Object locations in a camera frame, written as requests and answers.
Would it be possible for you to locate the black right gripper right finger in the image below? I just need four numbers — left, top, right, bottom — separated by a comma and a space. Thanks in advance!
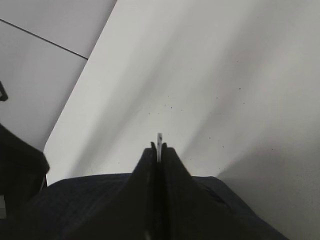
160, 143, 225, 240

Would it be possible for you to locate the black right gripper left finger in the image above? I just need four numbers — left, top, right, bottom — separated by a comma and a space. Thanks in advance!
102, 142, 157, 240

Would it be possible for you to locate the dark blue lunch bag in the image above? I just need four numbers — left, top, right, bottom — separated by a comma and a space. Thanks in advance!
0, 173, 286, 240

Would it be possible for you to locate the silver zipper pull ring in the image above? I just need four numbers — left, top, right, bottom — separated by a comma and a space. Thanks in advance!
156, 132, 163, 163

